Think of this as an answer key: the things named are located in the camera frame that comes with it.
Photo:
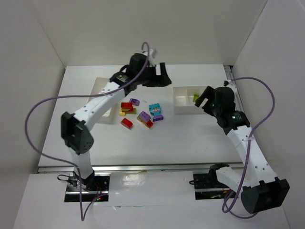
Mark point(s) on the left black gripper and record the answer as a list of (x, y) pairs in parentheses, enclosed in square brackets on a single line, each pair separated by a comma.
[(154, 78)]

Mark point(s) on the aluminium rail right side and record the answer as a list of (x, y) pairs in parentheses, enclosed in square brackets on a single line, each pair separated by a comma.
[(233, 86)]

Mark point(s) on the left white divided tray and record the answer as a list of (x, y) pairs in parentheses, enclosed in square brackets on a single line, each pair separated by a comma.
[(105, 110)]

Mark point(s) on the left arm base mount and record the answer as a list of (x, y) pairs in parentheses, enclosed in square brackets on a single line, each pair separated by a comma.
[(96, 187)]

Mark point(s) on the red green yellow lego stack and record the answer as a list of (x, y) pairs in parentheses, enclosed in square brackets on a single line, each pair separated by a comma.
[(149, 124)]

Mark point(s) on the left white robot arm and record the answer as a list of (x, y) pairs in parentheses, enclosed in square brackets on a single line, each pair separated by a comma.
[(76, 127)]

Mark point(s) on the purple printed lego brick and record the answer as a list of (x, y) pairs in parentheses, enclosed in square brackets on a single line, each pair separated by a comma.
[(134, 102)]

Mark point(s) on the right white divided tray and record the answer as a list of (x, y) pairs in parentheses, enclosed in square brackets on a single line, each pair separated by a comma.
[(183, 100)]

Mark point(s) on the red curved lego brick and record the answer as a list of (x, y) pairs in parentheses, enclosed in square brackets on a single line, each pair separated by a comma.
[(127, 123)]

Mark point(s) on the green sloped lego brick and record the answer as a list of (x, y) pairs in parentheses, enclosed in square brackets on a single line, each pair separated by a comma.
[(195, 97)]

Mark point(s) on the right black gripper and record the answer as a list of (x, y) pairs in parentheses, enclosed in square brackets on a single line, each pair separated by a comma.
[(208, 102)]

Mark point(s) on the teal character lego figure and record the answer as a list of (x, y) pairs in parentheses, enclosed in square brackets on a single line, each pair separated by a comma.
[(155, 109)]

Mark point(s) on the aluminium rail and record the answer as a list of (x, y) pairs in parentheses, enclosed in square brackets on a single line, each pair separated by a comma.
[(233, 86), (117, 168)]

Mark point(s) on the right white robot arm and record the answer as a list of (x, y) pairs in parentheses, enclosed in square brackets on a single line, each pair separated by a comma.
[(258, 187)]

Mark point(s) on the aluminium rail front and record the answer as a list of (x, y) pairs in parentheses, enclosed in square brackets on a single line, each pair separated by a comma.
[(117, 168)]

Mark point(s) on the purple curved lego base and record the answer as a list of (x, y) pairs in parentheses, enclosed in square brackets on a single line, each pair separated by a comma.
[(157, 118)]

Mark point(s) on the red yellow green lego pile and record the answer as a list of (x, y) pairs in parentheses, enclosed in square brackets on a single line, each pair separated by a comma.
[(127, 108)]

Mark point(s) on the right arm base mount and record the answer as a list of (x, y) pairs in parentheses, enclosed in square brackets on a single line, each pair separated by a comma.
[(206, 185)]

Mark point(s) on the white divided tray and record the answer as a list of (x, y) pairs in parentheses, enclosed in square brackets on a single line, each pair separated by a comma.
[(183, 100), (105, 110)]

